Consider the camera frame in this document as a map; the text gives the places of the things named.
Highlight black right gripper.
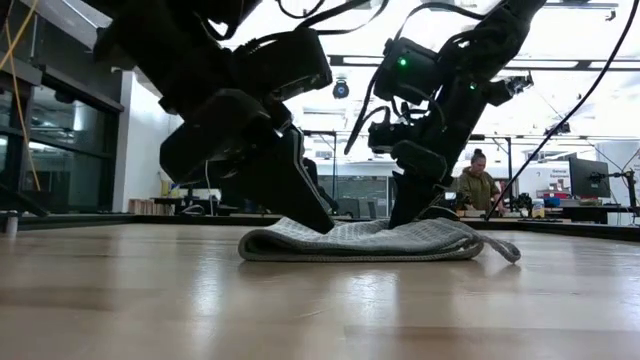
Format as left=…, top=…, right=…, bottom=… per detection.
left=387, top=82, right=489, bottom=230

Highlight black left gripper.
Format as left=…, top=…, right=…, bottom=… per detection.
left=159, top=49, right=337, bottom=235

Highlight grey microfiber towel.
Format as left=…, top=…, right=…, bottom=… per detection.
left=237, top=216, right=522, bottom=265

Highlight wooden crates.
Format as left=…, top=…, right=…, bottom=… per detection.
left=128, top=197, right=177, bottom=217

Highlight black computer monitor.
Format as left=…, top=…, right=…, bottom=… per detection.
left=568, top=156, right=612, bottom=199

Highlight black desk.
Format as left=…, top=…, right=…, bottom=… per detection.
left=559, top=204, right=640, bottom=225

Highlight long ceiling light bar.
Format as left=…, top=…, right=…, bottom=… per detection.
left=327, top=53, right=640, bottom=72

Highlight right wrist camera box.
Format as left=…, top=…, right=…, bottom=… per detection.
left=368, top=121, right=417, bottom=155

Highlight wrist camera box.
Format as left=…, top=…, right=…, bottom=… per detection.
left=233, top=26, right=335, bottom=103
left=368, top=121, right=417, bottom=155

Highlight black background rig frame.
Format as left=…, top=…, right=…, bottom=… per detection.
left=468, top=132, right=515, bottom=201
left=302, top=128, right=339, bottom=201

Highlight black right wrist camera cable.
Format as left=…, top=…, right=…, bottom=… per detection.
left=343, top=63, right=396, bottom=156

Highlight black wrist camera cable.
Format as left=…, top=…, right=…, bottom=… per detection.
left=272, top=0, right=392, bottom=37
left=343, top=63, right=396, bottom=156

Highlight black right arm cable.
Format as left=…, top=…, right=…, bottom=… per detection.
left=486, top=0, right=640, bottom=222

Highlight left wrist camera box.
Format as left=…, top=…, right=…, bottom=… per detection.
left=233, top=26, right=335, bottom=103

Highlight black metal table frame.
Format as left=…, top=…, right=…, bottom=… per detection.
left=0, top=212, right=640, bottom=243

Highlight black left wrist camera cable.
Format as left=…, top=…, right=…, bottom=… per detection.
left=272, top=0, right=392, bottom=37

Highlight yellow hanging cord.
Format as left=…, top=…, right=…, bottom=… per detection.
left=0, top=0, right=42, bottom=193

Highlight small grey post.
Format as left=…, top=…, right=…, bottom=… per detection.
left=3, top=209, right=21, bottom=237

